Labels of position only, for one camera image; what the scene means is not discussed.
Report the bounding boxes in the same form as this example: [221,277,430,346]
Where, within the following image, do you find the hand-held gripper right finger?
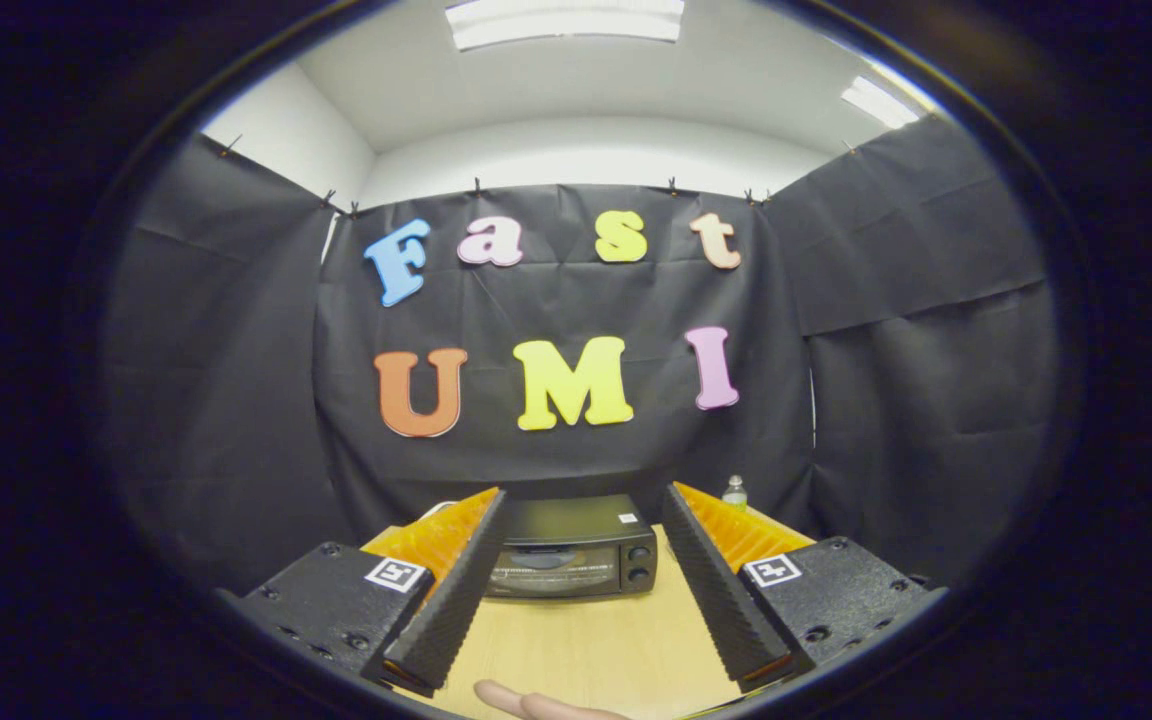
[660,482,947,693]

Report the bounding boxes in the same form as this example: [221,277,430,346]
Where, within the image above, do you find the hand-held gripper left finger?
[226,487,509,699]

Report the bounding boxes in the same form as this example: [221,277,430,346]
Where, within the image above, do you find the black toaster oven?
[484,493,659,601]

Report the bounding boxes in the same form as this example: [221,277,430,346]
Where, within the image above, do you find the row of black clips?
[216,132,859,216]

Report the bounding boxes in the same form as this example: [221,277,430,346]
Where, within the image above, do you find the small ceiling light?
[841,76,922,131]

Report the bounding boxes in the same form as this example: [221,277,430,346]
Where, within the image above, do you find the long ceiling light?
[444,0,687,51]

